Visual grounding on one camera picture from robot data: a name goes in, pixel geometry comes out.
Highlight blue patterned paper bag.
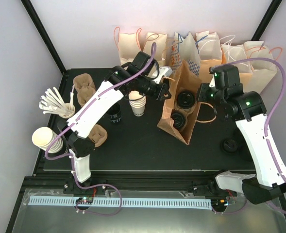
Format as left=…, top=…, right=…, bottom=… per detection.
left=169, top=32, right=201, bottom=76

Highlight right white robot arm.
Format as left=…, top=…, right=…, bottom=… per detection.
left=197, top=65, right=286, bottom=204

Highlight stacked pulp cup carriers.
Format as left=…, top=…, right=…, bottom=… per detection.
left=73, top=73, right=96, bottom=107

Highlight cup of white stirrers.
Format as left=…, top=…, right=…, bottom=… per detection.
left=38, top=86, right=75, bottom=119

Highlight white cream logo bag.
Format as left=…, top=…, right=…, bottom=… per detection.
left=240, top=41, right=283, bottom=93

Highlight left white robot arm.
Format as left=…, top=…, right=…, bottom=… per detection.
left=58, top=52, right=172, bottom=194

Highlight white paper cup stack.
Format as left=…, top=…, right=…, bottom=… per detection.
left=128, top=91, right=146, bottom=117

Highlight tilted paper cup stack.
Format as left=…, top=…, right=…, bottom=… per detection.
left=32, top=127, right=63, bottom=153

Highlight orange white paper bag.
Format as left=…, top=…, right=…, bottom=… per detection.
left=196, top=31, right=222, bottom=83

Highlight white slotted cable duct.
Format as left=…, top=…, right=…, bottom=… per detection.
left=28, top=196, right=212, bottom=210

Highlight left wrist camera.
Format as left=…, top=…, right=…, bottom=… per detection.
left=151, top=66, right=173, bottom=84

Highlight brown kraft paper bag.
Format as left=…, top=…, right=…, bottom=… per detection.
left=156, top=59, right=218, bottom=146

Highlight black paper cup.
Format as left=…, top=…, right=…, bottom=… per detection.
left=107, top=103, right=121, bottom=123

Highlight black cup lid stack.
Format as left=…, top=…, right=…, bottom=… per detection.
left=220, top=138, right=238, bottom=153

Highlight cream paper bag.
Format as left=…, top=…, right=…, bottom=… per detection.
left=143, top=32, right=168, bottom=67

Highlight brown pulp cup carrier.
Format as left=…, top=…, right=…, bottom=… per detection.
left=172, top=103, right=199, bottom=132

